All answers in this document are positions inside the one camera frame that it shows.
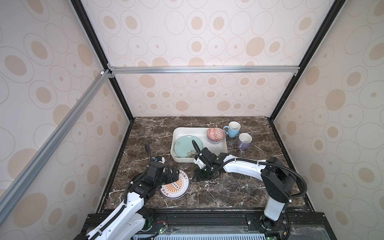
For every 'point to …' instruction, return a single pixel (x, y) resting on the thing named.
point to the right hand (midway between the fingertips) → (195, 180)
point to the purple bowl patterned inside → (215, 135)
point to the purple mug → (244, 140)
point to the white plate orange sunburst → (177, 189)
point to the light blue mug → (233, 129)
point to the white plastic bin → (202, 133)
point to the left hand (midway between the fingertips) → (177, 171)
